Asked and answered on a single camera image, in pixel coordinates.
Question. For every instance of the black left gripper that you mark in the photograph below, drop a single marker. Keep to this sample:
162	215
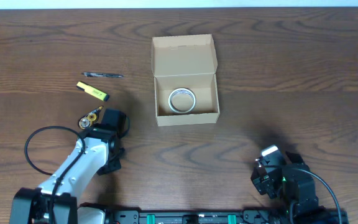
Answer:
112	166

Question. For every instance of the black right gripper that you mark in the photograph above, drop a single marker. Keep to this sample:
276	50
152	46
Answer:
263	183

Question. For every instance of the yellow black correction tape dispenser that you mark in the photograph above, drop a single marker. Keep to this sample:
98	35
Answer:
90	118

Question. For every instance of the yellow highlighter marker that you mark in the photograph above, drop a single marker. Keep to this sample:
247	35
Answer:
92	91

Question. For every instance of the white tape roll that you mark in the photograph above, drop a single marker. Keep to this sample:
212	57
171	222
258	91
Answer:
184	91

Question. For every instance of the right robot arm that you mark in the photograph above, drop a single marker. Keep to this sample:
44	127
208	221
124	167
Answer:
310	204

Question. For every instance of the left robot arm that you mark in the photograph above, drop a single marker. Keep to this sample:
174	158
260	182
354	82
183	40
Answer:
97	151

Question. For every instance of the black ballpoint pen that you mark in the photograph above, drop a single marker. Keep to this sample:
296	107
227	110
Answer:
109	75

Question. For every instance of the open brown cardboard box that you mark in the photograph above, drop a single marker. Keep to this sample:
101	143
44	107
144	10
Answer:
185	61

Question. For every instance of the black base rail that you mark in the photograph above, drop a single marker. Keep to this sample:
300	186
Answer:
191	217

